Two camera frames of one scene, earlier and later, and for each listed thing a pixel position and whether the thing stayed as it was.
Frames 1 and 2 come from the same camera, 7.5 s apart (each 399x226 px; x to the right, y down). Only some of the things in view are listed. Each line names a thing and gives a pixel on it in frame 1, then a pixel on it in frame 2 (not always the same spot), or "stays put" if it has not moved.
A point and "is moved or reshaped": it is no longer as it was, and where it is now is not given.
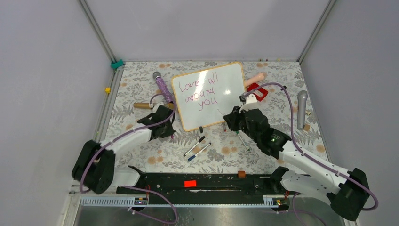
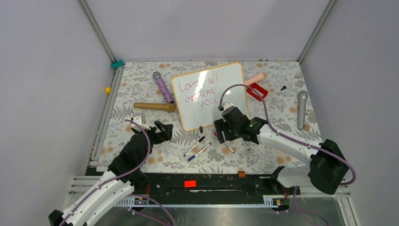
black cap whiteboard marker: (200, 140) stays put
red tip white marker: (223, 114) is moved or reshaped
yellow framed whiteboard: (203, 97) stays put
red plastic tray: (260, 93) stays put
